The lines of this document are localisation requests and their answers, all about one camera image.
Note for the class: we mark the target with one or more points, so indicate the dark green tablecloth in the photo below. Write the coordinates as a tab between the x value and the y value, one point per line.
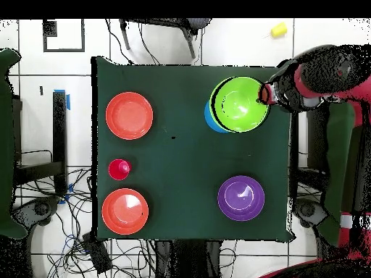
174	162

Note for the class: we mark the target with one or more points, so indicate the black metal stand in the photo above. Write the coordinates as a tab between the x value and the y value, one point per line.
59	130
317	139

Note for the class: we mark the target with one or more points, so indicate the black power strip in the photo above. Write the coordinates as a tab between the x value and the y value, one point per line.
97	254

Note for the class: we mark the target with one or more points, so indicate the light green plastic bowl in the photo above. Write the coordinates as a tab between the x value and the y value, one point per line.
237	110

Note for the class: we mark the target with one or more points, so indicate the red plastic cup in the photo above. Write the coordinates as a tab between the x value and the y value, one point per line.
119	169

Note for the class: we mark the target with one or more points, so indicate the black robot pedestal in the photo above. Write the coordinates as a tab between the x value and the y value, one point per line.
188	260

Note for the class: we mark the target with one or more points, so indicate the grey metal-legged chair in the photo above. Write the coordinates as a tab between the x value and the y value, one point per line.
197	23

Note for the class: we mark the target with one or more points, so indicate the orange plastic bowl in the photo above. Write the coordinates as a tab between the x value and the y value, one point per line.
124	211
129	115

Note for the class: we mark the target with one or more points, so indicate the light blue plastic bowl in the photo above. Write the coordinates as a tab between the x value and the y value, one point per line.
210	121

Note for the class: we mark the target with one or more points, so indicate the black square frame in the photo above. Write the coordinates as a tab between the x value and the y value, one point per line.
49	29

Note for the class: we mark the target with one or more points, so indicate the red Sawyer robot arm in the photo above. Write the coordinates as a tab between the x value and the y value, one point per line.
333	75

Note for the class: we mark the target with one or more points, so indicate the blue tape strip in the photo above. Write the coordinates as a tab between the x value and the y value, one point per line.
68	102

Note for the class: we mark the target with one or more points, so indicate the black chair base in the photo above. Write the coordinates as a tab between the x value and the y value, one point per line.
40	208
307	210

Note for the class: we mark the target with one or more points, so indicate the yellow smooth plastic cup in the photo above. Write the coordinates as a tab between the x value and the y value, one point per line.
279	29

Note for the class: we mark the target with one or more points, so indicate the purple plastic bowl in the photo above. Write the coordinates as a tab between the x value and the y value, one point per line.
241	198

